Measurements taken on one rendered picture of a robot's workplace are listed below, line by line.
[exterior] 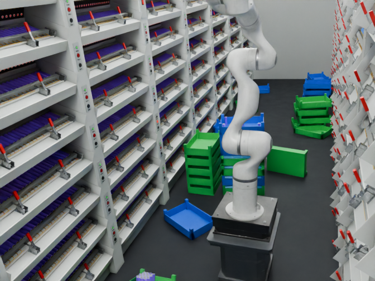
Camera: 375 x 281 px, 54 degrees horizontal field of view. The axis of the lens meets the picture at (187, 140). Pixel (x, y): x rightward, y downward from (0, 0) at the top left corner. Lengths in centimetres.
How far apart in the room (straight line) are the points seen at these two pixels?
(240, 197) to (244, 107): 43
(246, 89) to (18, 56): 95
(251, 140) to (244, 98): 19
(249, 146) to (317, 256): 84
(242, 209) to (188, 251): 56
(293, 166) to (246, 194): 121
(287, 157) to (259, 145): 127
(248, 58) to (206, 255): 114
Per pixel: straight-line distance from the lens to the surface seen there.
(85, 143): 181
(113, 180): 203
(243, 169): 175
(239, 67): 174
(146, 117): 232
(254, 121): 269
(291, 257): 222
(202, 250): 226
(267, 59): 172
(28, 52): 151
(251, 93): 171
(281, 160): 298
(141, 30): 229
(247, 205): 183
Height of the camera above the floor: 144
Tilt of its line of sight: 23 degrees down
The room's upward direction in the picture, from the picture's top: 5 degrees counter-clockwise
